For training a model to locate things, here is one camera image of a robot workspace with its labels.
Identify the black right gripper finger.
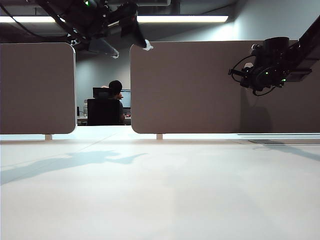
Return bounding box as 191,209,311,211
228,67,251,78
237,77,252,89

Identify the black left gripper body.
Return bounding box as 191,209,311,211
82,0,139,41

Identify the left gripper finger clear tape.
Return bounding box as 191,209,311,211
120,14,154,52
88,36,121,60

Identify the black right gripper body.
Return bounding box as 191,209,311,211
239,36,291,97

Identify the seated person, dark hair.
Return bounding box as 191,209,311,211
100,79,126,126

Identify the right grey divider panel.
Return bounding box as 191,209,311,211
129,40,320,135

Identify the grey divider panel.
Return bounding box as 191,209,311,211
0,42,77,135
129,40,320,135

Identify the long ceiling light strip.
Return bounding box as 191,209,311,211
0,15,230,24

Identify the computer monitor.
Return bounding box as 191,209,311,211
120,89,132,109

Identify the black office chair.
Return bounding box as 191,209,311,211
86,87,121,127

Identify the left grey divider panel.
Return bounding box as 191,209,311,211
0,42,77,135

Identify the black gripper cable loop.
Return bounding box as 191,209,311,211
231,54,257,71

